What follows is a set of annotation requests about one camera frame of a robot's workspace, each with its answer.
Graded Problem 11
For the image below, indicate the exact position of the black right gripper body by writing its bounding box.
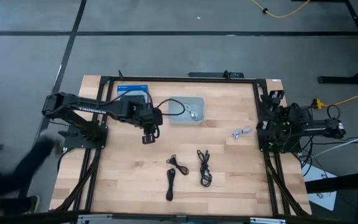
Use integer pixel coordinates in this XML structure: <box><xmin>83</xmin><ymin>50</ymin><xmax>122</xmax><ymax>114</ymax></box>
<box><xmin>259</xmin><ymin>98</ymin><xmax>287</xmax><ymax>121</ymax></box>

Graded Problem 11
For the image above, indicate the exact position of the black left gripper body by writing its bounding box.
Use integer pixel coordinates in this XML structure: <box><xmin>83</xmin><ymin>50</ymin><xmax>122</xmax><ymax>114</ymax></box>
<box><xmin>135</xmin><ymin>105</ymin><xmax>164</xmax><ymax>136</ymax></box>

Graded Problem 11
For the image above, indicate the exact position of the black loosely USB-C cable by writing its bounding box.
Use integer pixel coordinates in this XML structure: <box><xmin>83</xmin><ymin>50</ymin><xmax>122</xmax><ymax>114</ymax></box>
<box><xmin>165</xmin><ymin>154</ymin><xmax>190</xmax><ymax>176</ymax></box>

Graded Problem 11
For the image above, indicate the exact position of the small blue-grey connector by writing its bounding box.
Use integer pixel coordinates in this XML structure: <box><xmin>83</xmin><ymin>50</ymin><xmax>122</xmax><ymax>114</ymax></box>
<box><xmin>232</xmin><ymin>128</ymin><xmax>253</xmax><ymax>139</ymax></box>

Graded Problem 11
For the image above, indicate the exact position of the black straight USB-C cable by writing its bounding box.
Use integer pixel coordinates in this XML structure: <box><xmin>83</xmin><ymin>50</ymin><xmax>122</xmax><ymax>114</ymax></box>
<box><xmin>165</xmin><ymin>167</ymin><xmax>177</xmax><ymax>202</ymax></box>

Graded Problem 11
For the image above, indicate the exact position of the black long USB-C cable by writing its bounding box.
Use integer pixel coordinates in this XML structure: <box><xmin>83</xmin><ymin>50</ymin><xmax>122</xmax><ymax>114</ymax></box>
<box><xmin>196</xmin><ymin>149</ymin><xmax>213</xmax><ymax>188</ymax></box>

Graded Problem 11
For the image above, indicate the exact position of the grey plastic bin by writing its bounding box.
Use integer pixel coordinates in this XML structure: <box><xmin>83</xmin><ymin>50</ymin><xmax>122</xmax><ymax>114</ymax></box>
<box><xmin>168</xmin><ymin>96</ymin><xmax>205</xmax><ymax>126</ymax></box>

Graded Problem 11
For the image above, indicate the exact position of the blue game controller box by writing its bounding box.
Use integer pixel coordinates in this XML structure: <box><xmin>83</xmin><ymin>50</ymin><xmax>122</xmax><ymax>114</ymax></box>
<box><xmin>117</xmin><ymin>84</ymin><xmax>149</xmax><ymax>103</ymax></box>

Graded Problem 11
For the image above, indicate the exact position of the yellow power plug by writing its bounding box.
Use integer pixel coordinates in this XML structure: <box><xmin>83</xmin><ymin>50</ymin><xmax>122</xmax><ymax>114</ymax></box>
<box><xmin>311</xmin><ymin>98</ymin><xmax>326</xmax><ymax>110</ymax></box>

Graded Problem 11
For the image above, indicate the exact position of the white paper sheet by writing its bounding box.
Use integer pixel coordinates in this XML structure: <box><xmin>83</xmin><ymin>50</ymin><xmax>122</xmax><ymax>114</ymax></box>
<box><xmin>301</xmin><ymin>163</ymin><xmax>338</xmax><ymax>212</ymax></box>

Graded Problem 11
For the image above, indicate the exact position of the black furniture bar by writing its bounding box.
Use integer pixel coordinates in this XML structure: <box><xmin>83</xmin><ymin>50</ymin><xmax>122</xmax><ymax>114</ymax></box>
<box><xmin>305</xmin><ymin>169</ymin><xmax>358</xmax><ymax>194</ymax></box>

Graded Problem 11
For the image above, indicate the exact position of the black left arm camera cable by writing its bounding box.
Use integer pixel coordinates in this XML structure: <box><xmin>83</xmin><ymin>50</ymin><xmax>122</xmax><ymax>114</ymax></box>
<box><xmin>104</xmin><ymin>89</ymin><xmax>186</xmax><ymax>118</ymax></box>

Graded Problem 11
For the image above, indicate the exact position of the white USB-C cable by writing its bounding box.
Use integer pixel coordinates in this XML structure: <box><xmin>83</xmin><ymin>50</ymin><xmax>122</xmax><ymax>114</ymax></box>
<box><xmin>184</xmin><ymin>104</ymin><xmax>200</xmax><ymax>121</ymax></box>

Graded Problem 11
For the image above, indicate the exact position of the black aluminium table frame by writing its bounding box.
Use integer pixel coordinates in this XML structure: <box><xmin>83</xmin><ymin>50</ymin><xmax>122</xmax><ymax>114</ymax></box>
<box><xmin>53</xmin><ymin>70</ymin><xmax>312</xmax><ymax>218</ymax></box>

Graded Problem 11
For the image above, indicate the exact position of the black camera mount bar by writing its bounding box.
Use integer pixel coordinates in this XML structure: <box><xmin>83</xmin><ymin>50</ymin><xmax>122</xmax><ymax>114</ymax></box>
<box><xmin>187</xmin><ymin>70</ymin><xmax>245</xmax><ymax>79</ymax></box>

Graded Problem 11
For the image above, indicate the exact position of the yellow extension cable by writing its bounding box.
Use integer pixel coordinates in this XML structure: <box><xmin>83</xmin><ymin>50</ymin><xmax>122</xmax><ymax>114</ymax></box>
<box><xmin>250</xmin><ymin>0</ymin><xmax>312</xmax><ymax>19</ymax></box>
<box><xmin>323</xmin><ymin>86</ymin><xmax>358</xmax><ymax>107</ymax></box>

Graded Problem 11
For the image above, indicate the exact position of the black floor cable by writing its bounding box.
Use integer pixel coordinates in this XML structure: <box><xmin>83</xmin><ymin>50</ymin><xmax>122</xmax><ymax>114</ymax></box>
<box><xmin>303</xmin><ymin>135</ymin><xmax>358</xmax><ymax>147</ymax></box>

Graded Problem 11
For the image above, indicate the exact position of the white floor cable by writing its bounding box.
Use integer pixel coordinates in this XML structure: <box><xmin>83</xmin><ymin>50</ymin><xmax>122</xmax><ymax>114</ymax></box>
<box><xmin>311</xmin><ymin>128</ymin><xmax>358</xmax><ymax>158</ymax></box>

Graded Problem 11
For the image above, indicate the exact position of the silver metal bracket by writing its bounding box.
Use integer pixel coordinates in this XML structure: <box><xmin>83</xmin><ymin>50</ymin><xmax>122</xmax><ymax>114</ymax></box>
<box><xmin>76</xmin><ymin>213</ymin><xmax>113</xmax><ymax>224</ymax></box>
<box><xmin>249</xmin><ymin>217</ymin><xmax>287</xmax><ymax>224</ymax></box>

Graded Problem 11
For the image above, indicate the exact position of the black metal stand frame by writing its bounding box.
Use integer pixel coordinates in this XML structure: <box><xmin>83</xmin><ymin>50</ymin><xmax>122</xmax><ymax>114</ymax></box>
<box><xmin>292</xmin><ymin>0</ymin><xmax>358</xmax><ymax>85</ymax></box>

